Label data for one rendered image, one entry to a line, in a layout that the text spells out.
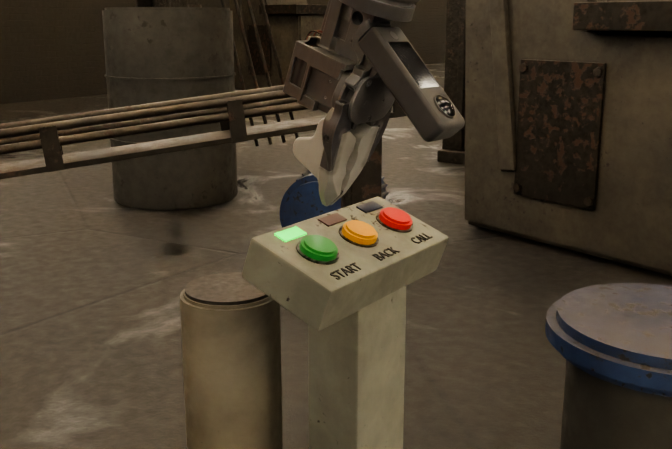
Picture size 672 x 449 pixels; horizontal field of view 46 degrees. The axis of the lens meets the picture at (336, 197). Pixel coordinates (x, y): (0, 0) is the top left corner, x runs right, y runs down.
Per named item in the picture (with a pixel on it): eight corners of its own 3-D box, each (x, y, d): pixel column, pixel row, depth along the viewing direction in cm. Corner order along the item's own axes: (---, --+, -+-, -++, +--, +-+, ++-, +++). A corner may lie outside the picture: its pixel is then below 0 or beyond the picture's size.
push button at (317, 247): (289, 253, 81) (293, 238, 80) (313, 244, 84) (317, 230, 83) (318, 272, 79) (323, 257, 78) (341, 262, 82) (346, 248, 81)
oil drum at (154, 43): (86, 199, 369) (71, 4, 349) (180, 179, 416) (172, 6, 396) (172, 218, 335) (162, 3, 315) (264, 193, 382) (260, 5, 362)
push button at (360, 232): (332, 237, 87) (336, 223, 86) (353, 229, 90) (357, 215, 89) (360, 254, 85) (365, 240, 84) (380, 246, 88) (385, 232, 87)
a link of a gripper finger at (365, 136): (311, 178, 84) (335, 99, 80) (354, 204, 81) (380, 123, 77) (292, 183, 81) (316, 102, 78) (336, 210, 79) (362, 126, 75)
